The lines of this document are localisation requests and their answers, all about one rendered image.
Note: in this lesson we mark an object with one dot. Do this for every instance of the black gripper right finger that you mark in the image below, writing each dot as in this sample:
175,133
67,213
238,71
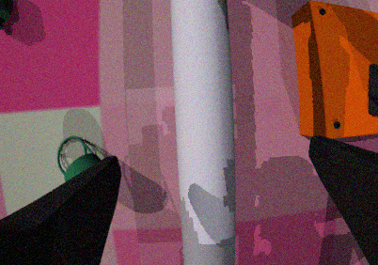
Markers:
350,175

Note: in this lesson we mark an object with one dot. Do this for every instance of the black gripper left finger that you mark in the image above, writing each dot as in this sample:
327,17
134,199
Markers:
69,225

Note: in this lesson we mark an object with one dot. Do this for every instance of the grey metal pipe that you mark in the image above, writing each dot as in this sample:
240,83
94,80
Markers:
203,101

